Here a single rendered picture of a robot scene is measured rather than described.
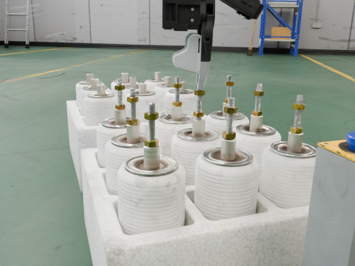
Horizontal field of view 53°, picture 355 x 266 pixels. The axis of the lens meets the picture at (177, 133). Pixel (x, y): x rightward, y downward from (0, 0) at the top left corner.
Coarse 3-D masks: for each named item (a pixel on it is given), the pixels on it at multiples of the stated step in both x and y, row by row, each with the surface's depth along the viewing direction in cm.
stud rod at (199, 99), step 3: (198, 90) 62; (201, 90) 62; (198, 96) 62; (201, 96) 62; (198, 99) 62; (201, 99) 62; (198, 102) 62; (201, 102) 63; (198, 105) 63; (201, 105) 63; (198, 108) 63; (201, 108) 63; (198, 111) 63; (201, 111) 63; (198, 117) 63
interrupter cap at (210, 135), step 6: (180, 132) 65; (186, 132) 65; (204, 132) 66; (210, 132) 65; (216, 132) 65; (180, 138) 63; (186, 138) 62; (192, 138) 62; (198, 138) 62; (204, 138) 62; (210, 138) 62; (216, 138) 62
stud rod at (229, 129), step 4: (228, 100) 51; (232, 100) 51; (228, 104) 51; (232, 104) 51; (228, 116) 52; (232, 116) 52; (228, 120) 52; (232, 120) 52; (228, 124) 52; (232, 124) 52; (228, 128) 52; (232, 128) 52; (228, 132) 52
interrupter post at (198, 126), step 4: (192, 120) 64; (196, 120) 63; (200, 120) 63; (204, 120) 64; (192, 124) 64; (196, 124) 63; (200, 124) 63; (192, 128) 64; (196, 128) 63; (200, 128) 63; (192, 132) 64; (196, 132) 63; (200, 132) 63; (196, 136) 64; (200, 136) 64
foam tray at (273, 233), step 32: (96, 160) 71; (96, 192) 58; (192, 192) 60; (96, 224) 53; (192, 224) 49; (224, 224) 49; (256, 224) 50; (288, 224) 51; (96, 256) 58; (128, 256) 44; (160, 256) 46; (192, 256) 47; (224, 256) 49; (256, 256) 51; (288, 256) 53
